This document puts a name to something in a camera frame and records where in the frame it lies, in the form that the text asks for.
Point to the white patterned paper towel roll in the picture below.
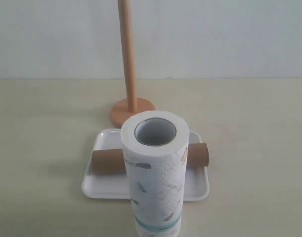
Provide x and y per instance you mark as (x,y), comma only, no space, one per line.
(155,148)

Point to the brown cardboard tube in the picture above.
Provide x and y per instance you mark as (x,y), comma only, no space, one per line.
(111,161)

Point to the orange paper towel holder stand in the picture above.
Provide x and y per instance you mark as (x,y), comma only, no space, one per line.
(132,104)

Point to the white rectangular plastic tray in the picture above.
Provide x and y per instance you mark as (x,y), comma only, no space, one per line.
(115,186)

